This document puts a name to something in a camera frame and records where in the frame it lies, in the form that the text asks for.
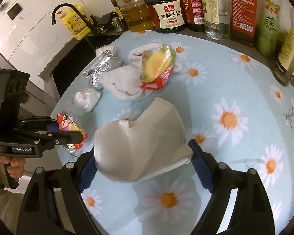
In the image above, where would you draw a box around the red label sauce bottle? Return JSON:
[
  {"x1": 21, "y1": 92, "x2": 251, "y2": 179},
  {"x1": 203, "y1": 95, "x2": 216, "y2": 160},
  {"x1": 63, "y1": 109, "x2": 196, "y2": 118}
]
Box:
[{"x1": 178, "y1": 0, "x2": 206, "y2": 32}]

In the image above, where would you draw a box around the white paper bag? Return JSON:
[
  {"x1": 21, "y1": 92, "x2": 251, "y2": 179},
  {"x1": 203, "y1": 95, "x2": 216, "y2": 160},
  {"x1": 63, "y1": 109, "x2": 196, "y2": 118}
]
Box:
[{"x1": 94, "y1": 97, "x2": 194, "y2": 183}]

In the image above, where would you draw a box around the black sink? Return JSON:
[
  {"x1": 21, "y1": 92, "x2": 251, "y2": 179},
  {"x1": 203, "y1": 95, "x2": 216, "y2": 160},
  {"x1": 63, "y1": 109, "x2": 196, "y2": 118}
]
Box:
[{"x1": 51, "y1": 35, "x2": 114, "y2": 98}]

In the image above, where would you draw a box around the crumpled silver foil wrapper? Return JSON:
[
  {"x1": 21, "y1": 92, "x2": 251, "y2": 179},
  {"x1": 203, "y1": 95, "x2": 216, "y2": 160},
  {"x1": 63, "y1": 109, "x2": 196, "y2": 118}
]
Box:
[{"x1": 82, "y1": 45, "x2": 125, "y2": 89}]

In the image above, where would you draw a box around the dark bottle red label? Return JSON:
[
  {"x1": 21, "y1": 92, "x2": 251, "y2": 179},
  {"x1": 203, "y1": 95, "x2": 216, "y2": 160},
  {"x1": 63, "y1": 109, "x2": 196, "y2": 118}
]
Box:
[{"x1": 229, "y1": 0, "x2": 258, "y2": 48}]

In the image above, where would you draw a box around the black faucet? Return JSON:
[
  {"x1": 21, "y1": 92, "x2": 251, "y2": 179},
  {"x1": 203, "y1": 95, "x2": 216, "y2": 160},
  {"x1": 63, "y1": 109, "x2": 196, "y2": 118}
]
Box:
[{"x1": 51, "y1": 3, "x2": 98, "y2": 36}]

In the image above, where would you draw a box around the clear bottle beige label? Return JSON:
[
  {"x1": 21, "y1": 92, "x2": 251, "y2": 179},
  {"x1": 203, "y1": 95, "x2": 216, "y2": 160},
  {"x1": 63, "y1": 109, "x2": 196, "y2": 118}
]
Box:
[{"x1": 200, "y1": 0, "x2": 231, "y2": 41}]

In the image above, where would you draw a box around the colourful snack wrapper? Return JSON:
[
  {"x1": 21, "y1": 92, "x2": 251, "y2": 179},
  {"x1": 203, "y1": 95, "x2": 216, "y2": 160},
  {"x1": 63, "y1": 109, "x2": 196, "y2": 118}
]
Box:
[{"x1": 56, "y1": 113, "x2": 89, "y2": 153}]

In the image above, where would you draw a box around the large cooking oil bottle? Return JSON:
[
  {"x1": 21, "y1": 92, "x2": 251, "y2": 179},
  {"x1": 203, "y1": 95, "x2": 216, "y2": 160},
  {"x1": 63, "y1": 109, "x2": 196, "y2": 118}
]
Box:
[{"x1": 113, "y1": 0, "x2": 154, "y2": 32}]

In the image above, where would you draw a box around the black wall switch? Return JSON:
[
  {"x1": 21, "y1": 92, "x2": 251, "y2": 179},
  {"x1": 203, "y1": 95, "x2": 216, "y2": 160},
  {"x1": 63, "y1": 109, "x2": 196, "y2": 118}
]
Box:
[{"x1": 7, "y1": 2, "x2": 23, "y2": 20}]

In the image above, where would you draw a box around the green label bottle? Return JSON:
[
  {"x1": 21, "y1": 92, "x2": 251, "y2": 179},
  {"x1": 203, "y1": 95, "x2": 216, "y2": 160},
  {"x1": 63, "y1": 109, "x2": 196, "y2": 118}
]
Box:
[{"x1": 256, "y1": 0, "x2": 283, "y2": 59}]

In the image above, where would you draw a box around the person's left hand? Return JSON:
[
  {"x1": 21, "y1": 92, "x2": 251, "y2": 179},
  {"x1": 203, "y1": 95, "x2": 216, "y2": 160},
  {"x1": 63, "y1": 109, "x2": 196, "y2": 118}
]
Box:
[{"x1": 0, "y1": 149, "x2": 26, "y2": 180}]

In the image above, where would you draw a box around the yellow box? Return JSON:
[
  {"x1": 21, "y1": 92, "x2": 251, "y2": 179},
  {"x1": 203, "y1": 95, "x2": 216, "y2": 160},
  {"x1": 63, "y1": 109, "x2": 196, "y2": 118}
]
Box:
[{"x1": 57, "y1": 4, "x2": 93, "y2": 40}]

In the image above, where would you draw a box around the clear bag of white tissue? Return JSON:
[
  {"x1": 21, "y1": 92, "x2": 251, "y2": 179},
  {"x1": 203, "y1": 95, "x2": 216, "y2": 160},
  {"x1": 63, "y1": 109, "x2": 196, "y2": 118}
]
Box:
[{"x1": 68, "y1": 88, "x2": 101, "y2": 113}]

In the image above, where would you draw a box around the yellow green snack bag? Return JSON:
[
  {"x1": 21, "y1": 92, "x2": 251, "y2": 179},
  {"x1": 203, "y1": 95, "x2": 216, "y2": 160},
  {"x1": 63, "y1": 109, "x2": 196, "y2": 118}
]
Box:
[{"x1": 140, "y1": 44, "x2": 177, "y2": 91}]

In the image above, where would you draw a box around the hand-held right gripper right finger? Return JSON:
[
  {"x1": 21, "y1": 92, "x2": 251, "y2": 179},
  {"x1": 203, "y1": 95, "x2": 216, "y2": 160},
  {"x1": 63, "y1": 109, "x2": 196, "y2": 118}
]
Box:
[{"x1": 186, "y1": 139, "x2": 277, "y2": 235}]

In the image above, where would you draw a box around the small bottle tan label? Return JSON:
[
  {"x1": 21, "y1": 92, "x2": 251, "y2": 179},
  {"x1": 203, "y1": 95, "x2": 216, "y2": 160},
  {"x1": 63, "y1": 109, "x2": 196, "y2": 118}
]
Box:
[{"x1": 273, "y1": 27, "x2": 294, "y2": 86}]

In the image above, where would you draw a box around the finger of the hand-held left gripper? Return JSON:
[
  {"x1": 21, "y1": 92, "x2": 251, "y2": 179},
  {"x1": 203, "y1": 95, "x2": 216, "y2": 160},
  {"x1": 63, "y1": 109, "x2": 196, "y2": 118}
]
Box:
[
  {"x1": 34, "y1": 130, "x2": 83, "y2": 150},
  {"x1": 27, "y1": 117, "x2": 64, "y2": 132}
]

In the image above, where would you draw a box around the dark soy sauce bottle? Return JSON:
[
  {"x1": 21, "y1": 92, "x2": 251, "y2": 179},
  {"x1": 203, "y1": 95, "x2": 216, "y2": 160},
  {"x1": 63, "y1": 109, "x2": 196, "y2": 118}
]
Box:
[{"x1": 143, "y1": 0, "x2": 187, "y2": 33}]

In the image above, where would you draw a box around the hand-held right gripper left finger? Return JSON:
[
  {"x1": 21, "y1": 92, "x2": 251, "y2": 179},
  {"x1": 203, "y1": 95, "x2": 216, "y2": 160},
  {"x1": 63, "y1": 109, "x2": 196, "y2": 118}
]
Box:
[{"x1": 17, "y1": 150, "x2": 101, "y2": 235}]

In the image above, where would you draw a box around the daisy print blue tablecloth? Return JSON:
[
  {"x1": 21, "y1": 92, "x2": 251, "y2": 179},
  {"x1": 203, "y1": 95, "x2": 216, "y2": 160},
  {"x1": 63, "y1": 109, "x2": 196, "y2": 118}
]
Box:
[{"x1": 54, "y1": 31, "x2": 294, "y2": 235}]

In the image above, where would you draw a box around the black cloth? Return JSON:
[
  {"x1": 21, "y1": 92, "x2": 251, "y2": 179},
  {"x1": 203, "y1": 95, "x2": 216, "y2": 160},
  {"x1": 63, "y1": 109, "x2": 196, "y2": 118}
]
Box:
[{"x1": 97, "y1": 12, "x2": 119, "y2": 33}]

